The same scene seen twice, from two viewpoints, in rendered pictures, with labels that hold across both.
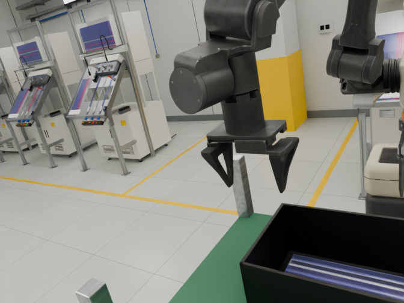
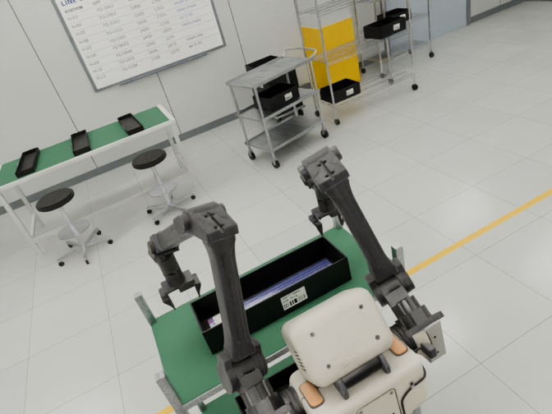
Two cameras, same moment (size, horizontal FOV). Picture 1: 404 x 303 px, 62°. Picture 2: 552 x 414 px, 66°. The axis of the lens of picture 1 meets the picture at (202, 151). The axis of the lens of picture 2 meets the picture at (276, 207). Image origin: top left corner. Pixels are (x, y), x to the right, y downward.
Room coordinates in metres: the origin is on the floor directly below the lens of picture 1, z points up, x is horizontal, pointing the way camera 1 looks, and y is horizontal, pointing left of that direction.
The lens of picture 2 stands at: (1.07, -1.19, 2.08)
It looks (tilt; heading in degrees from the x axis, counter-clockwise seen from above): 32 degrees down; 126
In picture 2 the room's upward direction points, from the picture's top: 16 degrees counter-clockwise
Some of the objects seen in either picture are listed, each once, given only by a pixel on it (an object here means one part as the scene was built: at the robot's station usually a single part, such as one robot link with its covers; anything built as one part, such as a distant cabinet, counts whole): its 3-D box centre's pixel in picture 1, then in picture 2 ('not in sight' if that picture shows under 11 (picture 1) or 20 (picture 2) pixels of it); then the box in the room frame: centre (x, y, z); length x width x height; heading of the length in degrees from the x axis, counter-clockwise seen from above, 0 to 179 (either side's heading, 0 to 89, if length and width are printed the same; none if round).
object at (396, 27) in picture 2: not in sight; (384, 27); (-0.56, 4.19, 0.82); 0.40 x 0.30 x 0.14; 59
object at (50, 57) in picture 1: (52, 91); not in sight; (5.18, 2.01, 0.95); 1.37 x 0.82 x 1.90; 143
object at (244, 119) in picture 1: (243, 115); (325, 203); (0.46, -0.07, 1.25); 0.10 x 0.07 x 0.07; 53
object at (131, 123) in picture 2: not in sight; (130, 123); (-2.53, 1.66, 0.83); 0.62 x 0.16 x 0.06; 146
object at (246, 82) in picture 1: (233, 73); (322, 188); (0.46, -0.06, 1.32); 0.07 x 0.06 x 0.07; 132
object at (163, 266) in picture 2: not in sight; (167, 261); (0.11, -0.52, 1.32); 0.07 x 0.06 x 0.07; 154
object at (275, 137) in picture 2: not in sight; (282, 106); (-1.32, 2.69, 0.50); 0.90 x 0.54 x 1.00; 68
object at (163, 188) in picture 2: not in sight; (162, 184); (-2.05, 1.32, 0.31); 0.53 x 0.50 x 0.62; 76
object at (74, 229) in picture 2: not in sight; (71, 226); (-2.55, 0.56, 0.31); 0.53 x 0.50 x 0.62; 53
